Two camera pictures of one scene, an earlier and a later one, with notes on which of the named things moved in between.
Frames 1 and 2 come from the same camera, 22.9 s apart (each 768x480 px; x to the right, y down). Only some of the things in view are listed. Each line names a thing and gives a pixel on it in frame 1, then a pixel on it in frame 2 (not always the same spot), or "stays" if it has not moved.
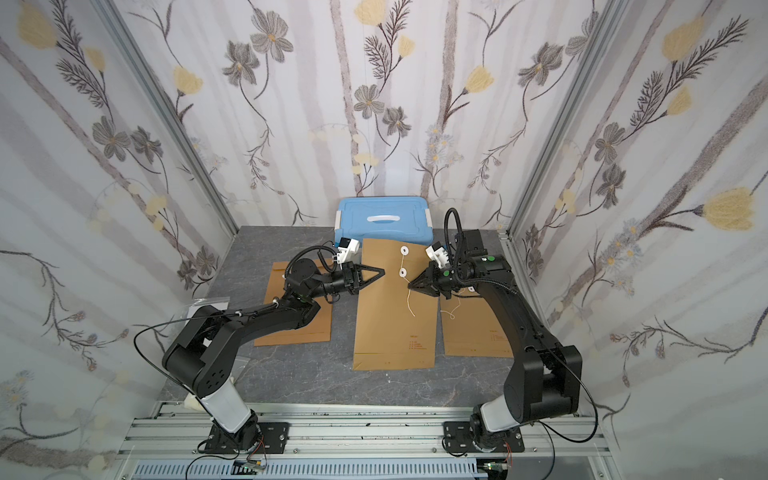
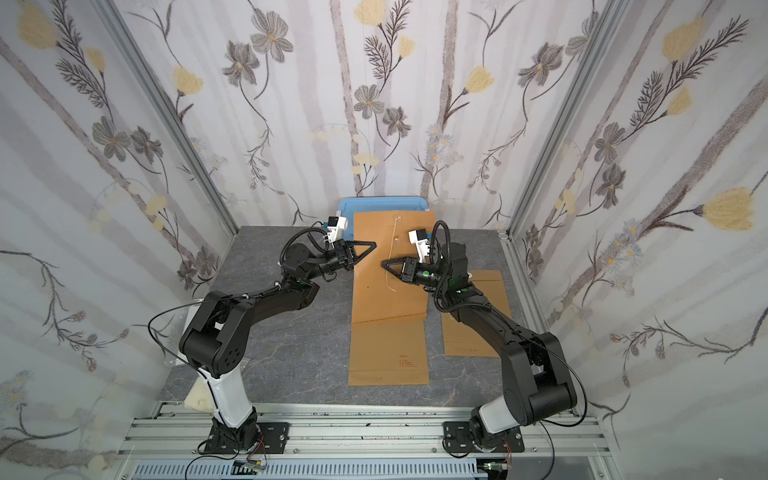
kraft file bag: [317, 329] → [380, 295]
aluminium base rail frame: [563, 447] stays
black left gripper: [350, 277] → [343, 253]
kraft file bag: [471, 328] stays
